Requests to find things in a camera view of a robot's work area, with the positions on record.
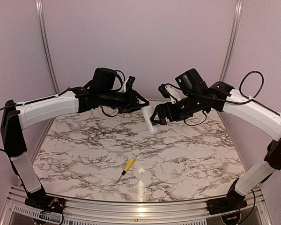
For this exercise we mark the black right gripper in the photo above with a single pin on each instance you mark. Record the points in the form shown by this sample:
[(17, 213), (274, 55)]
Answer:
[(171, 115)]

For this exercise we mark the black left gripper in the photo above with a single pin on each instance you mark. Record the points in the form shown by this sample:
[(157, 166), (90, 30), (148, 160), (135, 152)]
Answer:
[(131, 103)]

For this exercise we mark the white remote control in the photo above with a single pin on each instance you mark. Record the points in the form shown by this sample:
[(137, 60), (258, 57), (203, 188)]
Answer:
[(147, 112)]

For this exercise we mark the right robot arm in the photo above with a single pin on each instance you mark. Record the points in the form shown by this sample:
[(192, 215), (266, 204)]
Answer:
[(225, 98)]

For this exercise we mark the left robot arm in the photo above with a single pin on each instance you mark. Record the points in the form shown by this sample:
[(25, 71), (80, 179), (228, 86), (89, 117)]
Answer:
[(105, 89)]

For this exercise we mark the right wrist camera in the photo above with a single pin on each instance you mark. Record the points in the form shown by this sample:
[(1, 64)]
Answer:
[(168, 91)]

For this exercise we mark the yellow handled screwdriver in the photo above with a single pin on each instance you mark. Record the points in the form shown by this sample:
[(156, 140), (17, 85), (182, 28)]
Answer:
[(127, 167)]

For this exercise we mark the front aluminium rail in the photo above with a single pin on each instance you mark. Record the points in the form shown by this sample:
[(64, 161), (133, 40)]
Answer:
[(92, 212)]

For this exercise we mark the right aluminium frame post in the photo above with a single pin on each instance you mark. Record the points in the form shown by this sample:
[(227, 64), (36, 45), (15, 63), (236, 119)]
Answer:
[(232, 39)]

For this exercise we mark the aluminium frame post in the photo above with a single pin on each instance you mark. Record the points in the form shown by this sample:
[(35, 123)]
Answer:
[(46, 48), (232, 39)]

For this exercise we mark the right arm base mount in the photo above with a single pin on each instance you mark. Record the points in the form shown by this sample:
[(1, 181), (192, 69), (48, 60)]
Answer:
[(225, 204)]

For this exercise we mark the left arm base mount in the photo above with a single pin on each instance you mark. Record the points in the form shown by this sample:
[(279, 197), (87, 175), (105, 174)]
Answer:
[(47, 203)]

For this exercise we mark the left aluminium frame post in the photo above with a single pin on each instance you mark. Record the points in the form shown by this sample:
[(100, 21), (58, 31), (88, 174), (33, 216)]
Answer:
[(46, 48)]

